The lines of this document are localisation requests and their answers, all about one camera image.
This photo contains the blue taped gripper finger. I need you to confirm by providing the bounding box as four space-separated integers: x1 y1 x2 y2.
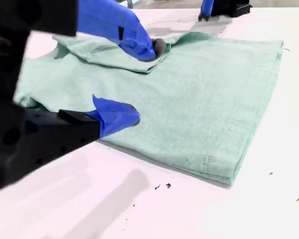
77 0 166 62
198 0 215 22

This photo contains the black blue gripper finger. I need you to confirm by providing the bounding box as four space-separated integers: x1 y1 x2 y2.
23 94 141 175

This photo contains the pale green T-shirt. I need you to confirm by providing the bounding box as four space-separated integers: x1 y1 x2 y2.
13 31 285 186

